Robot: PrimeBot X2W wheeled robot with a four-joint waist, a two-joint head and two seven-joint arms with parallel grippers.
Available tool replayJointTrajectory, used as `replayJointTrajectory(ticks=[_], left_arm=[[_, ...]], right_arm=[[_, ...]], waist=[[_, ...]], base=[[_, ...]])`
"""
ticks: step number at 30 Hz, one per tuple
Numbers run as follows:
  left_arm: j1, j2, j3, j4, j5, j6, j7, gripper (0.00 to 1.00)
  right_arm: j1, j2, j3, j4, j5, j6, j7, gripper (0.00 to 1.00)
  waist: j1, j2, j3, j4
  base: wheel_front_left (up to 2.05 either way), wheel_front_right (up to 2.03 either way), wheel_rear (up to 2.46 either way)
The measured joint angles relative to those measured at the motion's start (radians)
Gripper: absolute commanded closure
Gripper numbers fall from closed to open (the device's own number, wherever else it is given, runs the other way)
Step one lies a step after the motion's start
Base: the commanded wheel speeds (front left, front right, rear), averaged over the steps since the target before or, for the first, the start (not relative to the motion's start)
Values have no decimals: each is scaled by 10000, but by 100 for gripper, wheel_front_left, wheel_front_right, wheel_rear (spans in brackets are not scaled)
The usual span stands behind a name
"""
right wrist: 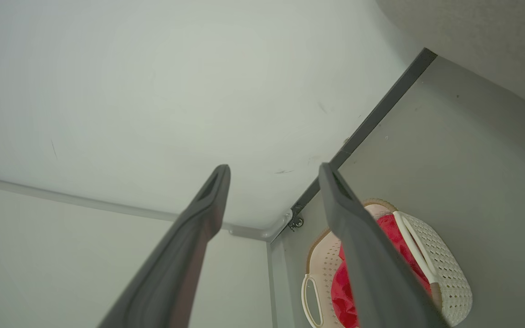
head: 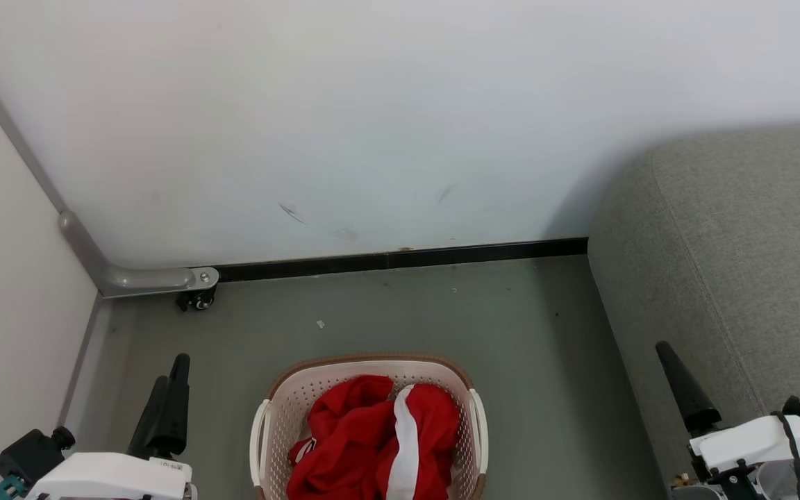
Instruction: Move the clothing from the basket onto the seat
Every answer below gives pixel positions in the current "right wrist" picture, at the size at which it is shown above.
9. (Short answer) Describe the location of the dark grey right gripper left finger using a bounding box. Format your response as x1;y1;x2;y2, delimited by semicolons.
98;164;231;328

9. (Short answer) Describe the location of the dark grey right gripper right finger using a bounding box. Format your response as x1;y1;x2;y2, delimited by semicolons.
319;163;450;328

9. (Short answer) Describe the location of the red and white jersey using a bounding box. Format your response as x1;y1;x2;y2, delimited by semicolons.
331;214;432;328

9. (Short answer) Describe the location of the cream perforated laundry basket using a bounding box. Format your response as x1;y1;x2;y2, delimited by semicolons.
301;199;473;328

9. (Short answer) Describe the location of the black baseboard strip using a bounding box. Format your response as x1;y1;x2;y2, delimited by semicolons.
290;48;438;217

